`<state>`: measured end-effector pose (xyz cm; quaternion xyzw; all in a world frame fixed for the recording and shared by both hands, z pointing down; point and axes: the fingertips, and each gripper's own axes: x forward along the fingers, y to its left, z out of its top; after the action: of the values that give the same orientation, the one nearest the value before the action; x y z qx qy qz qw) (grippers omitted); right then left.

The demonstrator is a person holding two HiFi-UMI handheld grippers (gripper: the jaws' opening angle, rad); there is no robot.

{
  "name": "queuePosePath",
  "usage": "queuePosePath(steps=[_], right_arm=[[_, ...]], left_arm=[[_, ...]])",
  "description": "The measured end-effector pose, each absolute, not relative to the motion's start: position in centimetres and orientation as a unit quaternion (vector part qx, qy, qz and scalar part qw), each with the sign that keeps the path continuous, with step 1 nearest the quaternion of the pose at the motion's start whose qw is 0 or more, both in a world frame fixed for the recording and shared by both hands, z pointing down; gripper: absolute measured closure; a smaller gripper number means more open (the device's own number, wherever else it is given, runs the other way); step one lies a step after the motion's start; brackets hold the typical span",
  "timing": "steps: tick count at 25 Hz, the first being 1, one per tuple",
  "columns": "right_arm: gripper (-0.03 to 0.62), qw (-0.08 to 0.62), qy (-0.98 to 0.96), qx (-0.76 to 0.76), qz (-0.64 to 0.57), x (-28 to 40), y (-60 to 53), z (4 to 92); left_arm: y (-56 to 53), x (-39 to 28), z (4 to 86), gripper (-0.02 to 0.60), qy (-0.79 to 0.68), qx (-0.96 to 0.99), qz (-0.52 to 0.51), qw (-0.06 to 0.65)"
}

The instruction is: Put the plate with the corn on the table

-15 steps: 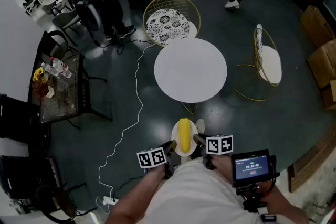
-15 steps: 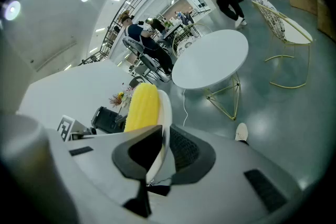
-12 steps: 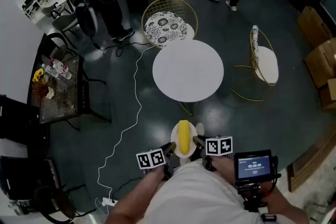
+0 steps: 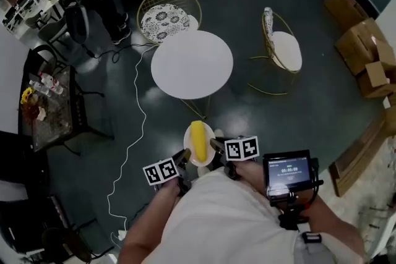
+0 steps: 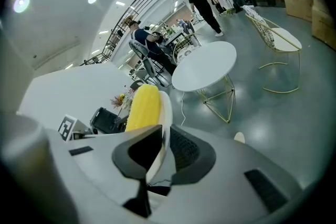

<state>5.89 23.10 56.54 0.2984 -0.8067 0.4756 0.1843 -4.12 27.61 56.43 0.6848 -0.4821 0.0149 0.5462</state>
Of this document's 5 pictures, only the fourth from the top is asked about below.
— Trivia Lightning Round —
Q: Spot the long cardboard box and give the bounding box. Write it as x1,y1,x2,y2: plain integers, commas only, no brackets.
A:
324,0,371,32

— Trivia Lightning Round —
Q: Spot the thin black power cable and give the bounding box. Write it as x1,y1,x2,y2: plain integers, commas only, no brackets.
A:
126,203,153,224

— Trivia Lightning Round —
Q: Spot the black metal round-back chair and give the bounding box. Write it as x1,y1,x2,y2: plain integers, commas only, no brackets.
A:
29,45,67,72

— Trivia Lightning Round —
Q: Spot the stack of wooden planks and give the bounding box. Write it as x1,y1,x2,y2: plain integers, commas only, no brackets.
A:
328,108,396,198

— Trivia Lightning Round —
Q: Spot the small open cardboard box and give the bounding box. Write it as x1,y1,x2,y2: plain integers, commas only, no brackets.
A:
357,61,396,99

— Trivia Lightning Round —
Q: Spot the grey strap with black buckle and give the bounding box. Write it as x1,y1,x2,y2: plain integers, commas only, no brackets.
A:
293,230,341,264

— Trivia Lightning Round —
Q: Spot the round white table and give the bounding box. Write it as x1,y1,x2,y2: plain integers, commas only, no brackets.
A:
150,30,234,120

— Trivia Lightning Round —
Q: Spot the black floor cable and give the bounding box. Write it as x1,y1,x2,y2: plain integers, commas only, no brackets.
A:
83,42,155,64

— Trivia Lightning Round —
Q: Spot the grey upholstered chair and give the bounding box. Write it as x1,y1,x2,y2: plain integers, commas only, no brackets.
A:
24,9,67,50

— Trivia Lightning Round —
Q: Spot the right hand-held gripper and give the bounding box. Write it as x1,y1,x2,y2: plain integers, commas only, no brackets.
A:
209,135,259,181

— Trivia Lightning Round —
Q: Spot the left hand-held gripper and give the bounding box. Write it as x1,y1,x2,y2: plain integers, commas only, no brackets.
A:
142,148,193,197

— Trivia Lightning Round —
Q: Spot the white oval seat cushion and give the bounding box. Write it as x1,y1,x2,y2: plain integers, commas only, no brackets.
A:
272,31,303,70

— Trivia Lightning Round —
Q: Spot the clear plastic water bottle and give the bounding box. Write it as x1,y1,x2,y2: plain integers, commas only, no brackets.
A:
38,72,61,87
29,80,64,96

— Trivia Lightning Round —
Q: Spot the person's left forearm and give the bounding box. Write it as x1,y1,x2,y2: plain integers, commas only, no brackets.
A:
116,179,181,264

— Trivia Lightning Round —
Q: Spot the white power cable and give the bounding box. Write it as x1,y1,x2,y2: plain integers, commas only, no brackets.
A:
106,45,159,250

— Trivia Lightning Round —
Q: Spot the floral back cushion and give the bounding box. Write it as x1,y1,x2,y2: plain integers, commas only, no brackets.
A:
263,7,275,44

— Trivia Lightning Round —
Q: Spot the white power strip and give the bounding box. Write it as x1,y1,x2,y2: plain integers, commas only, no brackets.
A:
111,228,127,242

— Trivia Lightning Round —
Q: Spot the person's right forearm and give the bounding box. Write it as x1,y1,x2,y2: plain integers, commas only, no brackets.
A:
235,160,366,264

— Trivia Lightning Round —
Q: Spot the white round plate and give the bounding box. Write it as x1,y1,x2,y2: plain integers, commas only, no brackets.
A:
183,124,217,168

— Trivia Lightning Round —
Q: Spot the white round seat pad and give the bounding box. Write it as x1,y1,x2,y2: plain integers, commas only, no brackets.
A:
187,14,199,32

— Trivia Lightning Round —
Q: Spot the black white floral seat cushion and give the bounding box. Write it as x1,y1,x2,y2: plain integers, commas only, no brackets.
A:
140,5,191,42

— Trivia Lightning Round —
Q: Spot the person's white shirt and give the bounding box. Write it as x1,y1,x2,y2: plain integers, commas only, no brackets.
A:
123,169,310,264

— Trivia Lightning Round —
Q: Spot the gold wire tall-back chair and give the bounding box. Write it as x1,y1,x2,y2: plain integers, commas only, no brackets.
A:
247,7,303,96

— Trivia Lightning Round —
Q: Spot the black ribbed equipment case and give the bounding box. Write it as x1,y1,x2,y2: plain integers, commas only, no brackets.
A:
0,194,93,260

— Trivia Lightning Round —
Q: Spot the black glass side table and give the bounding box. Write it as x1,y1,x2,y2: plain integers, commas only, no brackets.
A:
18,64,115,157

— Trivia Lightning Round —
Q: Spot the dark round stool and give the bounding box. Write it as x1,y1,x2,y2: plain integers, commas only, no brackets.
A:
41,227,93,264

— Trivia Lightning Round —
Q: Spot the large cardboard box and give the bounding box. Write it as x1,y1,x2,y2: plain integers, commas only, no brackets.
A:
334,17,396,77

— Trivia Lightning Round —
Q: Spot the black monitor screen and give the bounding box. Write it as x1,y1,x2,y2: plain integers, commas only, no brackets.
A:
262,150,313,198

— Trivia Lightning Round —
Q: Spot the sunflower bouquet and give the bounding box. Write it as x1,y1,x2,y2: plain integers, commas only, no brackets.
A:
20,87,47,122

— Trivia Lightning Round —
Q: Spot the yellow corn cob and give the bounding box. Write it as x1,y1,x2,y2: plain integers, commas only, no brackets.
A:
189,121,208,164

